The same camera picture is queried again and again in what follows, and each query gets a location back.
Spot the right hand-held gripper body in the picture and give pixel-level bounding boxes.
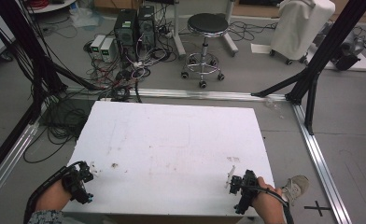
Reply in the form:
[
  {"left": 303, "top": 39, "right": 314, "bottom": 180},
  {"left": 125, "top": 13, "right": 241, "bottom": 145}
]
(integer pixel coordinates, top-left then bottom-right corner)
[{"left": 229, "top": 169, "right": 261, "bottom": 216}]

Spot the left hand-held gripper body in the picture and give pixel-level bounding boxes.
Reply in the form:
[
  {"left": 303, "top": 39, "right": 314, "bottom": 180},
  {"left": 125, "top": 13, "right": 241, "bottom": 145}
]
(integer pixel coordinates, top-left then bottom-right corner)
[{"left": 62, "top": 161, "right": 94, "bottom": 205}]

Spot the person's right hand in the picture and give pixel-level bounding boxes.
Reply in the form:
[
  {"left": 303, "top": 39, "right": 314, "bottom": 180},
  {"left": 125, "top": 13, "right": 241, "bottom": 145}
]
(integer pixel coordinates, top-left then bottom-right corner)
[{"left": 251, "top": 176, "right": 287, "bottom": 224}]

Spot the person's left hand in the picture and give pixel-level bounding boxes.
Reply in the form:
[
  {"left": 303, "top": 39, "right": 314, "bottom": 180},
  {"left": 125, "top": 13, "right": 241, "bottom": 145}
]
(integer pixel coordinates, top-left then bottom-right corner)
[{"left": 35, "top": 178, "right": 74, "bottom": 213}]

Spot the person's beige shoe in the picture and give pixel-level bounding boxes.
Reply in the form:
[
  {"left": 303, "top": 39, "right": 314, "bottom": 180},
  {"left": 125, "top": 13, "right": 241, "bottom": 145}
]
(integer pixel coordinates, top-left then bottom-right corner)
[{"left": 280, "top": 175, "right": 310, "bottom": 206}]

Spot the white power supply box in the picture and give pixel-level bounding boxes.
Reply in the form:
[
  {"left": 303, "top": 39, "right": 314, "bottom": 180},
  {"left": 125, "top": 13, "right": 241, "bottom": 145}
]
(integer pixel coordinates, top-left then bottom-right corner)
[
  {"left": 99, "top": 36, "right": 117, "bottom": 63},
  {"left": 90, "top": 34, "right": 106, "bottom": 60}
]

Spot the white paper sheet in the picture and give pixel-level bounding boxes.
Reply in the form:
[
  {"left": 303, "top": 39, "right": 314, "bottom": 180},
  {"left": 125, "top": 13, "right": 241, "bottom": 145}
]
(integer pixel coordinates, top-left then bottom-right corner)
[{"left": 249, "top": 42, "right": 275, "bottom": 55}]

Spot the large black computer tower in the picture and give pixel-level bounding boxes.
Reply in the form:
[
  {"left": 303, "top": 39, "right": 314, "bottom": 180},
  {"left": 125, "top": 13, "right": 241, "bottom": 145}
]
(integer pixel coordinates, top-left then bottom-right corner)
[{"left": 113, "top": 8, "right": 139, "bottom": 63}]

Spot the clear plastic bag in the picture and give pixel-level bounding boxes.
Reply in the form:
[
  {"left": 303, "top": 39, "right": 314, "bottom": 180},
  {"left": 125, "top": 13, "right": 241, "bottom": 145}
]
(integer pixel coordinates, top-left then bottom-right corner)
[{"left": 68, "top": 5, "right": 105, "bottom": 30}]

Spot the slim black computer tower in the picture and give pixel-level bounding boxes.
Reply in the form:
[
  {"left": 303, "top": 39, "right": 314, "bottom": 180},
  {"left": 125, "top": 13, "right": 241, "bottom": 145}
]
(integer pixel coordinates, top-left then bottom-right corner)
[{"left": 136, "top": 5, "right": 157, "bottom": 49}]

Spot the black round stool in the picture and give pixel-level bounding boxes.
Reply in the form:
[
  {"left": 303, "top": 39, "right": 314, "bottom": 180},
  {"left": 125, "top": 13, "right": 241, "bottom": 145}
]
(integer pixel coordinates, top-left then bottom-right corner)
[{"left": 180, "top": 12, "right": 231, "bottom": 90}]

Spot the white covered cart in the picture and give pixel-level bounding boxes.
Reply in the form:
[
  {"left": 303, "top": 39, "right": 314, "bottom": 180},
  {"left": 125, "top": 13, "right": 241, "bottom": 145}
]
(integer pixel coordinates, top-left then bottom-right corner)
[{"left": 269, "top": 0, "right": 337, "bottom": 65}]

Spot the black device on floor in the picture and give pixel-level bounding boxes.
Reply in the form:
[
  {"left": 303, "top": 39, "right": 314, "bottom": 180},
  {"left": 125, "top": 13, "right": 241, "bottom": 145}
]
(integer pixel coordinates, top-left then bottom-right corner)
[{"left": 332, "top": 31, "right": 366, "bottom": 72}]

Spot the white round table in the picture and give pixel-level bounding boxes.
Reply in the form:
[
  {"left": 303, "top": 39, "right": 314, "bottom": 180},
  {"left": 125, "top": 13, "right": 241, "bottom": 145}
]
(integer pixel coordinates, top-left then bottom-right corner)
[{"left": 24, "top": 0, "right": 77, "bottom": 14}]

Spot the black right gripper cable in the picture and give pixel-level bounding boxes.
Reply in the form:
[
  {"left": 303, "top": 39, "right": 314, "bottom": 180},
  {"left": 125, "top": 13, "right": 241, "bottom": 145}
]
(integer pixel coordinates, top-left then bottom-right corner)
[{"left": 253, "top": 186, "right": 296, "bottom": 224}]

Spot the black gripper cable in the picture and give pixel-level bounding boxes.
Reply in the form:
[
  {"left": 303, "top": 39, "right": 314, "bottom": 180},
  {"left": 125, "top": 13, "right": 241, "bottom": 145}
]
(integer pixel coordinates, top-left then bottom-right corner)
[
  {"left": 253, "top": 186, "right": 296, "bottom": 224},
  {"left": 22, "top": 161, "right": 86, "bottom": 224}
]

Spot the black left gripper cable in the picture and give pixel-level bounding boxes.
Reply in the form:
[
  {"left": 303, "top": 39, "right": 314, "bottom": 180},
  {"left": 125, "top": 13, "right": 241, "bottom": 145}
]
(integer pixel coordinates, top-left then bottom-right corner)
[{"left": 22, "top": 161, "right": 86, "bottom": 224}]

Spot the tangle of black floor cables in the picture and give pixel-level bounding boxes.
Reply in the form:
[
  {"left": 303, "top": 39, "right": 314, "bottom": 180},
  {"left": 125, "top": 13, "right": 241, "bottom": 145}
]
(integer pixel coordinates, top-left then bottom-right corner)
[{"left": 22, "top": 92, "right": 95, "bottom": 164}]

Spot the aluminium floor rail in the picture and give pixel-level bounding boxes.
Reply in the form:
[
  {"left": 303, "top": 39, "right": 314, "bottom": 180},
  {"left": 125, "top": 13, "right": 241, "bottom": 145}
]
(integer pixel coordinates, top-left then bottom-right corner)
[
  {"left": 290, "top": 103, "right": 354, "bottom": 224},
  {"left": 64, "top": 87, "right": 289, "bottom": 103},
  {"left": 0, "top": 121, "right": 41, "bottom": 210}
]

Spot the black frame beam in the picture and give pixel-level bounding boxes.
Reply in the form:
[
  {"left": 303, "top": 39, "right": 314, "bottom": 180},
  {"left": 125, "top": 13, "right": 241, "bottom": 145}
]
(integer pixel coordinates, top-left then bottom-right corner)
[{"left": 0, "top": 101, "right": 46, "bottom": 185}]

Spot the black frame brace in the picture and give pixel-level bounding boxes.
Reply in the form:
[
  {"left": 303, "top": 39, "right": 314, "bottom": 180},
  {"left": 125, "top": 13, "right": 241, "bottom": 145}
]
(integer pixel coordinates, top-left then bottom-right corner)
[{"left": 304, "top": 73, "right": 321, "bottom": 135}]

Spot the white table leg frame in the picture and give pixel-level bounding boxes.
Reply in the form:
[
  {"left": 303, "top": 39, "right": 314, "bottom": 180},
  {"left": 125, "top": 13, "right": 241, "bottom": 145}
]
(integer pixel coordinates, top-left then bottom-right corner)
[
  {"left": 171, "top": 0, "right": 188, "bottom": 59},
  {"left": 222, "top": 0, "right": 240, "bottom": 58}
]

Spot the black frame post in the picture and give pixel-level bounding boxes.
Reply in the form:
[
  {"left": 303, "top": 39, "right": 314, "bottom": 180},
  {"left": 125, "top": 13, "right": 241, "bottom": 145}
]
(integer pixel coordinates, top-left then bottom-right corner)
[
  {"left": 285, "top": 0, "right": 366, "bottom": 105},
  {"left": 0, "top": 0, "right": 69, "bottom": 125}
]

